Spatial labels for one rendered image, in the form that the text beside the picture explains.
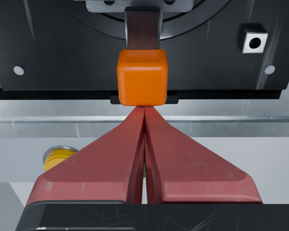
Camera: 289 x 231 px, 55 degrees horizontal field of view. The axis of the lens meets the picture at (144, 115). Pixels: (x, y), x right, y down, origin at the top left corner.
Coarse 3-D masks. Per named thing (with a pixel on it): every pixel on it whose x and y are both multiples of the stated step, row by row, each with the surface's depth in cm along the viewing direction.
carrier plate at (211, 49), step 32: (0, 0) 19; (32, 0) 19; (256, 0) 19; (288, 0) 19; (0, 32) 20; (32, 32) 20; (64, 32) 20; (96, 32) 20; (192, 32) 20; (224, 32) 20; (288, 32) 20; (0, 64) 22; (32, 64) 22; (64, 64) 22; (96, 64) 22; (192, 64) 22; (224, 64) 22; (256, 64) 22; (288, 64) 22
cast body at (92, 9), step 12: (84, 0) 8; (96, 0) 8; (108, 0) 11; (120, 0) 11; (132, 0) 11; (144, 0) 11; (156, 0) 11; (168, 0) 11; (180, 0) 11; (192, 0) 11; (96, 12) 12; (108, 12) 12
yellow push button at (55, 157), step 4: (52, 152) 29; (56, 152) 28; (60, 152) 28; (64, 152) 28; (68, 152) 28; (72, 152) 29; (48, 156) 29; (52, 156) 28; (56, 156) 28; (60, 156) 28; (64, 156) 28; (68, 156) 28; (48, 160) 28; (52, 160) 28; (56, 160) 28; (60, 160) 28; (44, 164) 29; (48, 164) 28; (52, 164) 28; (56, 164) 28; (44, 168) 29; (48, 168) 29
